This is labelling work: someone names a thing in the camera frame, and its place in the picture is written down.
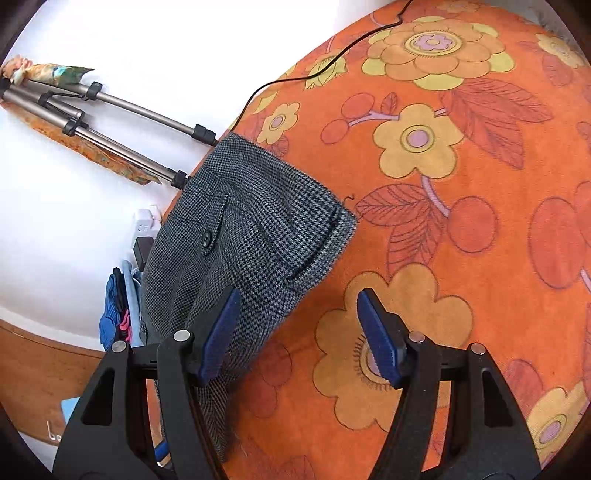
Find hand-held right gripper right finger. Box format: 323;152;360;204
356;288;542;480

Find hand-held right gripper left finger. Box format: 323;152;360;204
52;288;243;480

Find grey houndstooth pants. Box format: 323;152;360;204
137;132;358;463

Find pile of blue clothes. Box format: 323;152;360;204
100;259;147;352

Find black power adapter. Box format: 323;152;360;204
132;236;155;271

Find white power strip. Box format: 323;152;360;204
133;205;162;241

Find orange floral blanket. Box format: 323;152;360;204
147;0;591;480

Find wooden furniture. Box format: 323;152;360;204
0;318;108;448

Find metal tripod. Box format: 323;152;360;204
0;78;218;189

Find orange patterned cloth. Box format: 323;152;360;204
0;55;158;186

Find black cable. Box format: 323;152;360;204
228;0;415;132

